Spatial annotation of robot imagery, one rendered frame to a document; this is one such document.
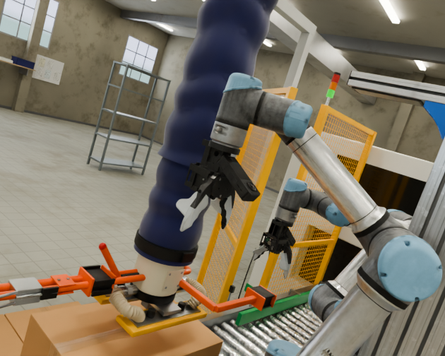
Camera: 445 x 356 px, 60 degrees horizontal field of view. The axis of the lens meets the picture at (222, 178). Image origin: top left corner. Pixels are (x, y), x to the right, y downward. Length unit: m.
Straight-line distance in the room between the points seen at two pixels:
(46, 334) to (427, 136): 11.35
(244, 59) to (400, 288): 0.78
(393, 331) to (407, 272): 0.33
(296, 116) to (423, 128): 11.35
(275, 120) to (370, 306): 0.42
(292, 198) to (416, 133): 10.84
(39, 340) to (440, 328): 1.19
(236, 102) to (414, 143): 11.36
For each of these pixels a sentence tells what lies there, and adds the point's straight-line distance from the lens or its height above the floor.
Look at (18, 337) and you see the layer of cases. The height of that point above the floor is 0.54.
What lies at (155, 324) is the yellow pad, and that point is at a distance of 1.37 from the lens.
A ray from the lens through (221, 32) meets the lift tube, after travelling 1.24.
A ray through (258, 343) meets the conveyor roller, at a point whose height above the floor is 0.53.
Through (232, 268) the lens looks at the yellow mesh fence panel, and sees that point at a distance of 2.64.
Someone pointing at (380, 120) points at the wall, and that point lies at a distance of 12.41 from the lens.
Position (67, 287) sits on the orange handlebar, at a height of 1.19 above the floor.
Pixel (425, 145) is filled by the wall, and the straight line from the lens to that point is 12.04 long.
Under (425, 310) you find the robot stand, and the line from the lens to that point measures 1.10.
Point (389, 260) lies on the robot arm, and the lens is 0.81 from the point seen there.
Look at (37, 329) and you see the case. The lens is 1.51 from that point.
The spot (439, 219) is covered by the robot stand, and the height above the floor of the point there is 1.70.
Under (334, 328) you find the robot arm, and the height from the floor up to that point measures 1.43.
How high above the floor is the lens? 1.77
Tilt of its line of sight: 8 degrees down
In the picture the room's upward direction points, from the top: 18 degrees clockwise
